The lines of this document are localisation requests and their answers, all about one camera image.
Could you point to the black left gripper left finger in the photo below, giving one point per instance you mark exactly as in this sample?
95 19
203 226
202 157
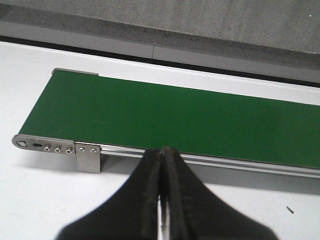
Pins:
130 214

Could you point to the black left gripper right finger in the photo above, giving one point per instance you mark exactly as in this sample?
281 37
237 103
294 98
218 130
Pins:
193 212

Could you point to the small black screw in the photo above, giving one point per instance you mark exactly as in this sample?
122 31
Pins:
290 210

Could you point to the green conveyor belt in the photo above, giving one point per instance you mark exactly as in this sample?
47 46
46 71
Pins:
94 109

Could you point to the conveyor end metal plate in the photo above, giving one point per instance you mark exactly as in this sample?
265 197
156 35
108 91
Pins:
44 144

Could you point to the grey stone shelf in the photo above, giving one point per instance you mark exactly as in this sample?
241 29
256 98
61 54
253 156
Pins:
285 32

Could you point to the aluminium conveyor rail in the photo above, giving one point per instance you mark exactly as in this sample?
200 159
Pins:
221 162

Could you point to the left conveyor support bracket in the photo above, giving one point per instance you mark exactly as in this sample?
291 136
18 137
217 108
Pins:
88 157

